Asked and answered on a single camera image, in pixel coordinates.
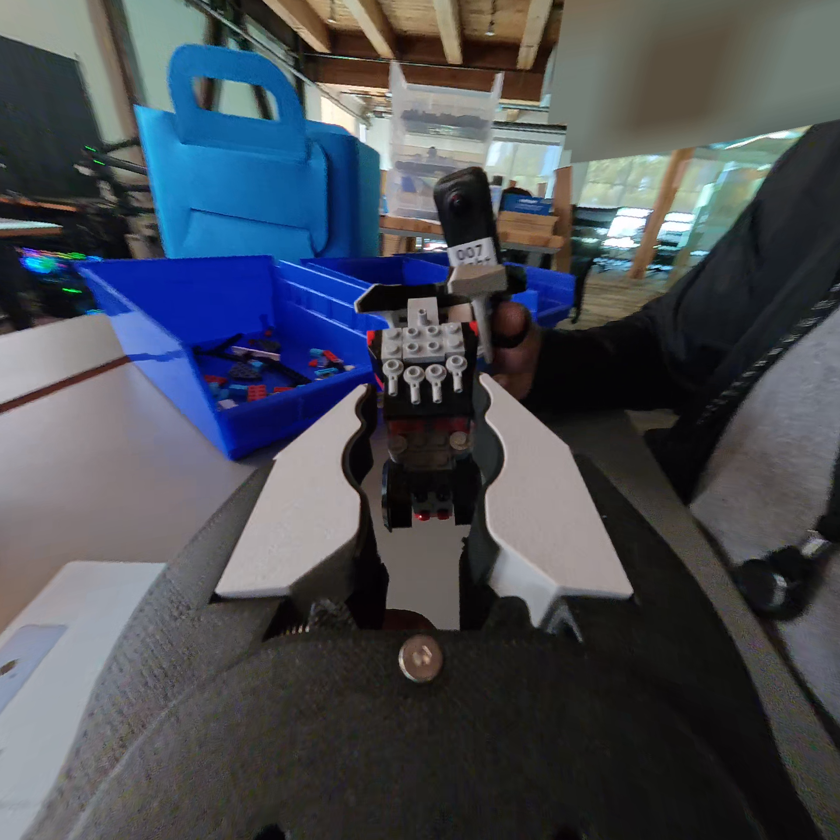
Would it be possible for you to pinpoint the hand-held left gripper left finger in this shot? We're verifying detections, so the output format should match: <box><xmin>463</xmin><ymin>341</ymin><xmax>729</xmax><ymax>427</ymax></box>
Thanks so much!
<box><xmin>214</xmin><ymin>384</ymin><xmax>389</xmax><ymax>601</ymax></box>

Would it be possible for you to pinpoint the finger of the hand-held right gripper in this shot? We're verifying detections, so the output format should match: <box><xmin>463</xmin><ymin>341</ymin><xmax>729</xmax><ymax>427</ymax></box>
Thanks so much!
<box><xmin>354</xmin><ymin>266</ymin><xmax>511</xmax><ymax>315</ymax></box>

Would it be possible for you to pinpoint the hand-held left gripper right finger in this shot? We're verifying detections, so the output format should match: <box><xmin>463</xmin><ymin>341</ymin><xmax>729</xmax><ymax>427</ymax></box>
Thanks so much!
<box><xmin>461</xmin><ymin>374</ymin><xmax>635</xmax><ymax>630</ymax></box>

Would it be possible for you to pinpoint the toy brick vehicle model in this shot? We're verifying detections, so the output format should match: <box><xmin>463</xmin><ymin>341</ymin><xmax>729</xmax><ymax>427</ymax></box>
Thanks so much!
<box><xmin>367</xmin><ymin>295</ymin><xmax>481</xmax><ymax>532</ymax></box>

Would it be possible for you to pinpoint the person's right forearm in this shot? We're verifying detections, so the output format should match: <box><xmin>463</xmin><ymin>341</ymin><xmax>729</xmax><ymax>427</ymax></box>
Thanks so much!
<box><xmin>525</xmin><ymin>308</ymin><xmax>723</xmax><ymax>416</ymax></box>

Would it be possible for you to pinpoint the grey desk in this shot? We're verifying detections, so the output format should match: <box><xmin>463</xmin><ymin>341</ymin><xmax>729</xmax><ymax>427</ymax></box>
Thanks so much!
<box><xmin>0</xmin><ymin>314</ymin><xmax>657</xmax><ymax>634</ymax></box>

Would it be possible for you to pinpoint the person's right hand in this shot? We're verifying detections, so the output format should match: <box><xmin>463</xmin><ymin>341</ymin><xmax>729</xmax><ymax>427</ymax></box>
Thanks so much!
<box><xmin>491</xmin><ymin>301</ymin><xmax>543</xmax><ymax>403</ymax></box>

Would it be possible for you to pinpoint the wooden workbench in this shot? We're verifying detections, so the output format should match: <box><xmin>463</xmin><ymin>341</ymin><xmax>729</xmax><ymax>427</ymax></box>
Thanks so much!
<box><xmin>379</xmin><ymin>215</ymin><xmax>567</xmax><ymax>253</ymax></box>

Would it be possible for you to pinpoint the clear plastic organizer box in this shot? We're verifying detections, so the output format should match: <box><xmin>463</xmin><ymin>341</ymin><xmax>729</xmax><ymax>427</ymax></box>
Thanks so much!
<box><xmin>382</xmin><ymin>61</ymin><xmax>508</xmax><ymax>221</ymax></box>

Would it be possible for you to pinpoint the pile of loose toy bricks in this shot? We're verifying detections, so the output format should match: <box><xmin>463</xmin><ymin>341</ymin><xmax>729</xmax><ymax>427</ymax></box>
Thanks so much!
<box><xmin>192</xmin><ymin>330</ymin><xmax>360</xmax><ymax>412</ymax></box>

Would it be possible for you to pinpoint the person's grey sweatshirt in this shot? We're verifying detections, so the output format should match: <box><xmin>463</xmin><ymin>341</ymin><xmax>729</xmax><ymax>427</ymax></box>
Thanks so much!
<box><xmin>689</xmin><ymin>322</ymin><xmax>840</xmax><ymax>723</ymax></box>

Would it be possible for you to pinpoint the blue felt bag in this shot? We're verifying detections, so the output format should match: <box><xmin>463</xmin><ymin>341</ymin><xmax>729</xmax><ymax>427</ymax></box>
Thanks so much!
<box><xmin>133</xmin><ymin>43</ymin><xmax>383</xmax><ymax>261</ymax></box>

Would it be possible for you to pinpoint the blue plastic bin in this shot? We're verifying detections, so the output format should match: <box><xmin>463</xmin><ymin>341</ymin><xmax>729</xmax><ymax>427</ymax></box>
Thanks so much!
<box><xmin>74</xmin><ymin>252</ymin><xmax>580</xmax><ymax>462</ymax></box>

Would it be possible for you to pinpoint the brick instruction booklet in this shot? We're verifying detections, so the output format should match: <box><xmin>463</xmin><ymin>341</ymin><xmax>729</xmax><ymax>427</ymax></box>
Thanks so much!
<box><xmin>0</xmin><ymin>560</ymin><xmax>169</xmax><ymax>840</ymax></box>

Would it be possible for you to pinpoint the black cloth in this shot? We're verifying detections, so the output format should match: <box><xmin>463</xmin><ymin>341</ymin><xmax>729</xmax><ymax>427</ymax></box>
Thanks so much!
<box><xmin>646</xmin><ymin>120</ymin><xmax>840</xmax><ymax>506</ymax></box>

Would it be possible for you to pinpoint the black device with green lights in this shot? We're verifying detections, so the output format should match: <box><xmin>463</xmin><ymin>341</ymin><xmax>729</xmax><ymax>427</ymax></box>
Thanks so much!
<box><xmin>18</xmin><ymin>246</ymin><xmax>88</xmax><ymax>296</ymax></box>

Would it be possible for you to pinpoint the black curtain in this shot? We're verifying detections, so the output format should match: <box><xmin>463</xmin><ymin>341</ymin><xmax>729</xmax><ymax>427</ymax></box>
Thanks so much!
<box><xmin>0</xmin><ymin>35</ymin><xmax>101</xmax><ymax>198</ymax></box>

